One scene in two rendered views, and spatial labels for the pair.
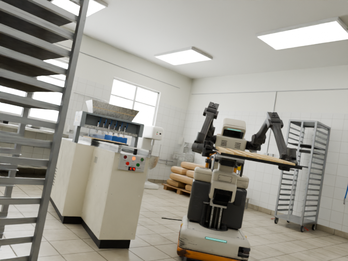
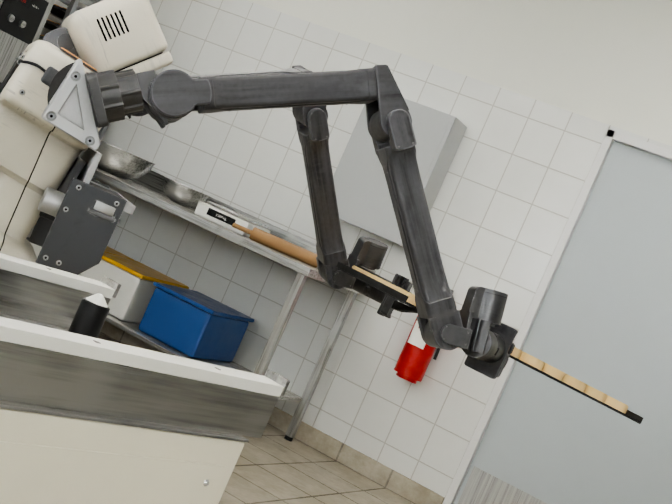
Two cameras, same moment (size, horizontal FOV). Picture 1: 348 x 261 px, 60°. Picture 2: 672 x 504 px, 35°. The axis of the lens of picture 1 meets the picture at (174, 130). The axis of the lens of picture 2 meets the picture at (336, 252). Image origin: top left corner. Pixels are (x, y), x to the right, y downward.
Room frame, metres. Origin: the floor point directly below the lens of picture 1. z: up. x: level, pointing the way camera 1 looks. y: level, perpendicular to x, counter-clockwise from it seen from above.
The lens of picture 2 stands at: (3.04, 1.48, 1.07)
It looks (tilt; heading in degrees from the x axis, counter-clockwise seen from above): 1 degrees down; 246
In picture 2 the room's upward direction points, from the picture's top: 24 degrees clockwise
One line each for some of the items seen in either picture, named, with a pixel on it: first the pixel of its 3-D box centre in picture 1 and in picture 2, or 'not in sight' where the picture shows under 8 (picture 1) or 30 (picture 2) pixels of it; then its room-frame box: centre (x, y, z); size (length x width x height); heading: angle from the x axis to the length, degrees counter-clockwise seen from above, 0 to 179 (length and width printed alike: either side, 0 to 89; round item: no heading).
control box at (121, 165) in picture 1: (132, 162); not in sight; (2.66, 0.31, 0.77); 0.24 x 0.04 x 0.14; 119
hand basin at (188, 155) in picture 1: (186, 153); not in sight; (7.83, -0.43, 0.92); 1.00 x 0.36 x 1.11; 41
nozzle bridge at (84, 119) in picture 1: (107, 132); not in sight; (3.42, 0.74, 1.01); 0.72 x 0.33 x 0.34; 119
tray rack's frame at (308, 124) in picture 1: (302, 173); not in sight; (5.22, -2.34, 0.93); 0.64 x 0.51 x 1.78; 134
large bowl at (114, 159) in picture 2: not in sight; (116, 161); (1.80, -4.41, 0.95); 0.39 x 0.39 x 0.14
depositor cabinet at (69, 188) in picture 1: (87, 176); not in sight; (3.83, 0.97, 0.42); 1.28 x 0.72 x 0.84; 29
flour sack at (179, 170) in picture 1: (186, 171); not in sight; (7.15, -0.47, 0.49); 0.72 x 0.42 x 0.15; 131
